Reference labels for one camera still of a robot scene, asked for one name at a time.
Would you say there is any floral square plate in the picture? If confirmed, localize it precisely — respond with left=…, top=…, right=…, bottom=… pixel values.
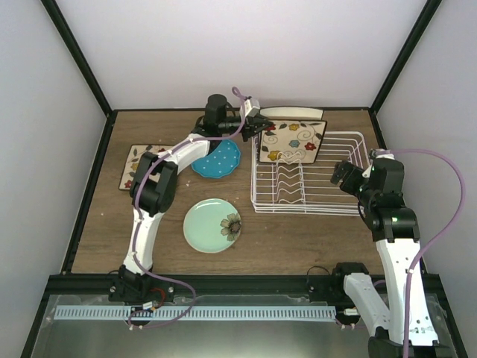
left=258, top=119, right=327, bottom=164
left=119, top=144, right=172, bottom=191

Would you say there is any blue polka dot plate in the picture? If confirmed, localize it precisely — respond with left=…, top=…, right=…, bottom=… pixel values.
left=192, top=139, right=241, bottom=179

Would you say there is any mint green flower plate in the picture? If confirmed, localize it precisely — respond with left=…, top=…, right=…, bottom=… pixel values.
left=183, top=198, right=242, bottom=254

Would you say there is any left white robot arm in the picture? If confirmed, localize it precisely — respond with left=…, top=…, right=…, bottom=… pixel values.
left=119, top=87, right=271, bottom=301

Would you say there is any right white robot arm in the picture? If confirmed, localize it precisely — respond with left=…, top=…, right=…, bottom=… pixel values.
left=330, top=154, right=452, bottom=357

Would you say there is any plain cream square plate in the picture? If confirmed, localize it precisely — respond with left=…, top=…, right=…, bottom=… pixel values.
left=260, top=107, right=323, bottom=120

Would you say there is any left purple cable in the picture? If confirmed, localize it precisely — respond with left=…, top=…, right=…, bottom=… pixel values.
left=127, top=87, right=258, bottom=330

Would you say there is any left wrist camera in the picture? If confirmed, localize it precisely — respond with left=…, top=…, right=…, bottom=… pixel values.
left=239, top=97, right=260, bottom=125

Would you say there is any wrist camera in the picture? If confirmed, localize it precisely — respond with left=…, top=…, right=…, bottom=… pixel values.
left=368, top=148, right=394, bottom=161
left=239, top=97, right=260, bottom=125

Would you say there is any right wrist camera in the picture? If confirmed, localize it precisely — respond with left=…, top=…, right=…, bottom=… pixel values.
left=368, top=148, right=394, bottom=161

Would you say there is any white wire dish rack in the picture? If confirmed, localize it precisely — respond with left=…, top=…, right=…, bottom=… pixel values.
left=250, top=131, right=369, bottom=216

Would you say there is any black aluminium frame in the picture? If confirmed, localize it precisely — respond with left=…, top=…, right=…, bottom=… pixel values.
left=20, top=0, right=469, bottom=358

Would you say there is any light blue slotted cable duct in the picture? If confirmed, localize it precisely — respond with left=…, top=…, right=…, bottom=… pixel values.
left=54, top=305, right=336, bottom=323

